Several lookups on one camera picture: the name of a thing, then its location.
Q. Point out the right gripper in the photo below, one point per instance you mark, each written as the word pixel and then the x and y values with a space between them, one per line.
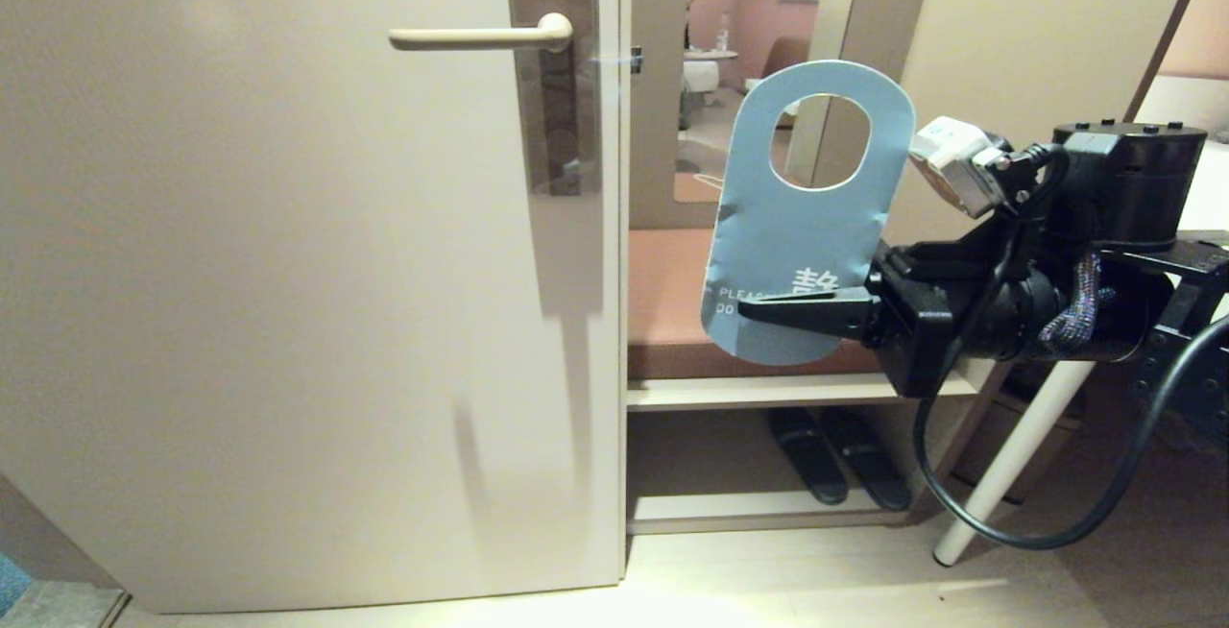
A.
pixel 946 306

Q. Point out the beige door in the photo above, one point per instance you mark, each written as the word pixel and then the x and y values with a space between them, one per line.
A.
pixel 240 321

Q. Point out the light blue door hanger sign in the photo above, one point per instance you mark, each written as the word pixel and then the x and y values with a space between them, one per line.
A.
pixel 797 244

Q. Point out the black slipper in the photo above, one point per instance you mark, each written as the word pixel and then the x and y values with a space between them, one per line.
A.
pixel 808 455
pixel 869 460

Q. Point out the brown cushioned bench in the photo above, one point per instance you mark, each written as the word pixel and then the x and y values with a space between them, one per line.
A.
pixel 672 301

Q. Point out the metal lock plate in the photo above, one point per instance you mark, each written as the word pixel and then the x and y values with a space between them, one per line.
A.
pixel 562 119

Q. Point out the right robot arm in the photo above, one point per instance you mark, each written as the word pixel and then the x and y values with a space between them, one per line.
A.
pixel 1133 215

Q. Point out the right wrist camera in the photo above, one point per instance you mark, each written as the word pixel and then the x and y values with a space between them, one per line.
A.
pixel 960 159

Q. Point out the white table leg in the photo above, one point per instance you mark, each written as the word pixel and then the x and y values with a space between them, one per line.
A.
pixel 1018 455

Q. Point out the wall mirror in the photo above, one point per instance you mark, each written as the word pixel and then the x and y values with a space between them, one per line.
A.
pixel 749 71

